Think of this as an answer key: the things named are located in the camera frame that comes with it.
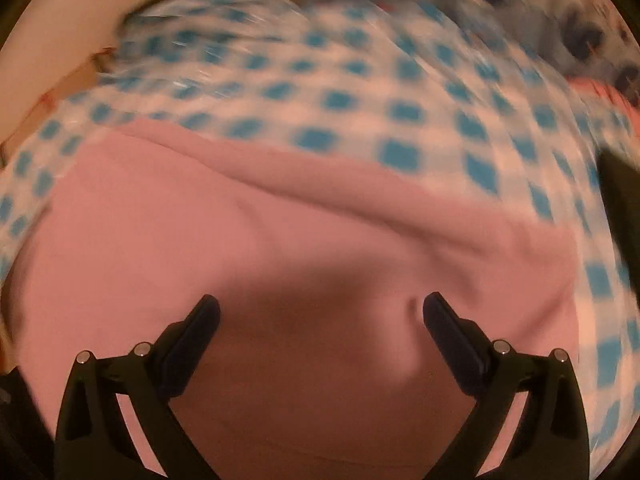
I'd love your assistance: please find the pink garment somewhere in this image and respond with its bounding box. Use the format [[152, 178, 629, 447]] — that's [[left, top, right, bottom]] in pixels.
[[6, 120, 578, 479]]

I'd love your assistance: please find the black garment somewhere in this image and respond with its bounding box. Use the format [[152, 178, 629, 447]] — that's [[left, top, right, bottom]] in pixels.
[[597, 150, 640, 297]]

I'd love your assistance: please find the pink folded cloth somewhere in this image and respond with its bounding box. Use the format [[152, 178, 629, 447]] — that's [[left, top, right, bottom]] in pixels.
[[568, 77, 639, 112]]

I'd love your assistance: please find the blue white checkered bedsheet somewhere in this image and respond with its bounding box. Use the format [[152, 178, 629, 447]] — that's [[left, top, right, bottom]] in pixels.
[[1, 0, 639, 472]]

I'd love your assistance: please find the grey patterned pillow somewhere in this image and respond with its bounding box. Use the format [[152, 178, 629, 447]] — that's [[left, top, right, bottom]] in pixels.
[[292, 0, 640, 91]]

